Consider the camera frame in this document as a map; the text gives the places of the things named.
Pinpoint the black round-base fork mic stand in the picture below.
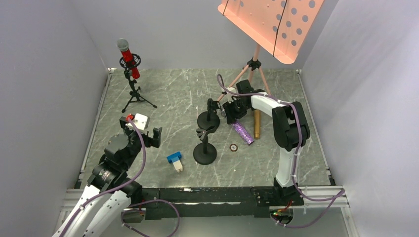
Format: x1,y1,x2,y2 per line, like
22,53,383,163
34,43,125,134
193,126,217,165

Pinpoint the purple glitter microphone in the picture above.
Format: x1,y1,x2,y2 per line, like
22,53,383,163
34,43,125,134
230,120,254,145

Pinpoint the blue white toy brick block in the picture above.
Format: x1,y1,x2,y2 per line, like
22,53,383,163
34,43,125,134
167,152,183,173

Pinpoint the gold microphone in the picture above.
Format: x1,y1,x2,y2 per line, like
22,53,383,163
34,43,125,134
253,110,260,139

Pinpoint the red glitter microphone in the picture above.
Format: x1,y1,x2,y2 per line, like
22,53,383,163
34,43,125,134
117,38,140,79

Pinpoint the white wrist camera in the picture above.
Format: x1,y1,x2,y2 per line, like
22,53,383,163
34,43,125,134
226,87,237,95
126,113,150,132

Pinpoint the brown poker chip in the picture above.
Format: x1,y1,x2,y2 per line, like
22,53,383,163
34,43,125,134
229,144,238,152

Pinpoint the black round-base clip mic stand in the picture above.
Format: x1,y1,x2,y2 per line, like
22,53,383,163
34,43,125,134
197,98,221,129

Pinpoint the pink music stand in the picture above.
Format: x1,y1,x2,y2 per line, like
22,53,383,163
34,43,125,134
217,0,325,93

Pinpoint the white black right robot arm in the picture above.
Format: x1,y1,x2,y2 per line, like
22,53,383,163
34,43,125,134
217,74,310,196

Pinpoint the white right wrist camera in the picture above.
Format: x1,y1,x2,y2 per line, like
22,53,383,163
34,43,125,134
226,87,237,95

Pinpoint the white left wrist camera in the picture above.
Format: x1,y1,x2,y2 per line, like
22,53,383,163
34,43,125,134
126,113,150,132

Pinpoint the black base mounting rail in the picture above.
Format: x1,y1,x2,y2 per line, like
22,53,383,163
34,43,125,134
128,186,293,220

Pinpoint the black tripod shock mount stand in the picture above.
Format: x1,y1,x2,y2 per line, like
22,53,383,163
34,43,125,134
119,53,157,113

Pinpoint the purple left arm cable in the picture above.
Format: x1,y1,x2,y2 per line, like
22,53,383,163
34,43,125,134
60,118,181,237

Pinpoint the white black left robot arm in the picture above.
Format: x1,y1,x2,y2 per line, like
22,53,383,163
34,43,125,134
54,114,162,237

